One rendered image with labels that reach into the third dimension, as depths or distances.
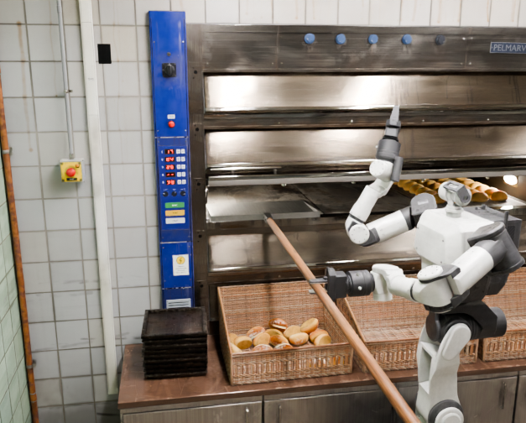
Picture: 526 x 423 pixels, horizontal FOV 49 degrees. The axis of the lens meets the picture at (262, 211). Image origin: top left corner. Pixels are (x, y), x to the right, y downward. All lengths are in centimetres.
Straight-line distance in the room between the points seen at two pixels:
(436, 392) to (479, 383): 60
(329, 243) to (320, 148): 50
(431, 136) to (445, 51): 41
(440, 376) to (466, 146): 128
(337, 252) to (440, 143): 76
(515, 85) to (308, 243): 132
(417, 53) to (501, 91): 49
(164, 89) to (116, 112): 25
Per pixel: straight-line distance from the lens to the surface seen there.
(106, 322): 296
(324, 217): 290
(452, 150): 307
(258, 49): 274
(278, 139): 278
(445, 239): 204
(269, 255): 288
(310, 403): 264
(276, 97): 274
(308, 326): 286
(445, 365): 227
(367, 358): 151
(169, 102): 266
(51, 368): 312
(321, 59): 281
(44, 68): 274
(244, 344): 282
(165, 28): 266
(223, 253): 285
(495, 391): 298
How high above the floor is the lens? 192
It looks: 14 degrees down
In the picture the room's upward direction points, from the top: straight up
